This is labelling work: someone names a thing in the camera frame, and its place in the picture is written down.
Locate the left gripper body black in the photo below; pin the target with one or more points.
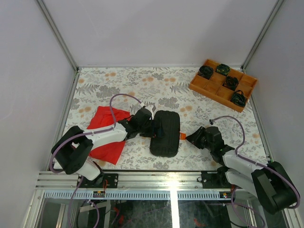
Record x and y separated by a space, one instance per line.
147 130

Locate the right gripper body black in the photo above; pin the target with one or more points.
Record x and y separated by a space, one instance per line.
209 146

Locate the black plastic tool case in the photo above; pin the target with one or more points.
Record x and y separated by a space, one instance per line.
168 145

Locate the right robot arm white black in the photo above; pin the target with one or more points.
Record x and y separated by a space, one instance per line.
269 183

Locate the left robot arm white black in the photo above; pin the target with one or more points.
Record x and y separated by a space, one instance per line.
72 150

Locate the red cloth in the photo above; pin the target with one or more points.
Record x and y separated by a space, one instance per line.
109 145

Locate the orange wooden divided tray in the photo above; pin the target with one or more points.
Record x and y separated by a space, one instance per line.
223 84

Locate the aluminium frame rail front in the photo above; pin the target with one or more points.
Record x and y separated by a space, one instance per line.
147 185

